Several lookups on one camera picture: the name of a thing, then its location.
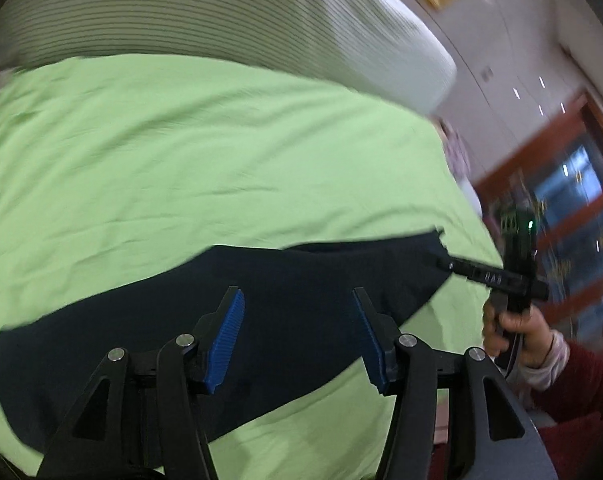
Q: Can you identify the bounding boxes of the dark navy pants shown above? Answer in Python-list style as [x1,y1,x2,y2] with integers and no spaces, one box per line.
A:
[0,231,447,452]

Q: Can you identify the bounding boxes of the person's right hand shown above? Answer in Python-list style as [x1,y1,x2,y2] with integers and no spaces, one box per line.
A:
[483,301,554,368]

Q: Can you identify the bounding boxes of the red knit sweater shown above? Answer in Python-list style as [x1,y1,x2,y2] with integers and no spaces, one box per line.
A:
[428,341,603,480]

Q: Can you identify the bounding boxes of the green bed sheet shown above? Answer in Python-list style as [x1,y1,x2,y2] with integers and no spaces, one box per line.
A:
[0,54,505,480]

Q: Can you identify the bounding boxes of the striped white headboard cushion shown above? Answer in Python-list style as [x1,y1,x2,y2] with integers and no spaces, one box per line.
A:
[0,0,457,115]

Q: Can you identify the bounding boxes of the red wooden window frame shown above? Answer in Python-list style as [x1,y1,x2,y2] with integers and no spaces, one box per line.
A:
[476,91,603,351]

